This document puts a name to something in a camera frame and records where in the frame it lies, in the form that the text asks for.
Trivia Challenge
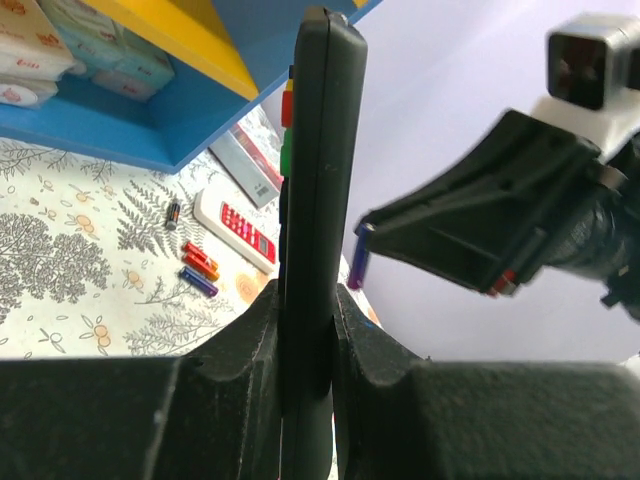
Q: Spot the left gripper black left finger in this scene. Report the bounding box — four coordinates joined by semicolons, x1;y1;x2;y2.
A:
1;283;281;479

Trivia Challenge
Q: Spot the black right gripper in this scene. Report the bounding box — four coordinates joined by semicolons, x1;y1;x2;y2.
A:
362;110;639;320

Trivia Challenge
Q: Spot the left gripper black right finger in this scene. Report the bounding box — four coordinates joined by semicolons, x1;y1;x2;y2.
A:
333;287;639;479

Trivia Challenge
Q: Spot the red yellow battery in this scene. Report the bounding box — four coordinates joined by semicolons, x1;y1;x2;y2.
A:
182;241;218;270
183;253;219;282

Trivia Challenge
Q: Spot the black tv remote control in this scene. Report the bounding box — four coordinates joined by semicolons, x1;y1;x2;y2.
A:
279;6;368;479

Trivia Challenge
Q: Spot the black grey battery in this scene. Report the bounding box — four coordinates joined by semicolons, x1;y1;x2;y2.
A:
165;201;181;231

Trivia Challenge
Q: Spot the red toothpaste box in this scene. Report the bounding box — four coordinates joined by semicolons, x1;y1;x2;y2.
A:
209;123;283;209

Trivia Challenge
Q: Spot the blue and yellow shelf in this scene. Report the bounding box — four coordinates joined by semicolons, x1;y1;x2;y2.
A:
1;1;373;173

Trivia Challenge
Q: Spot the white orange soap box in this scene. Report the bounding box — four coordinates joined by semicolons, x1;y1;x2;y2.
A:
1;1;75;81

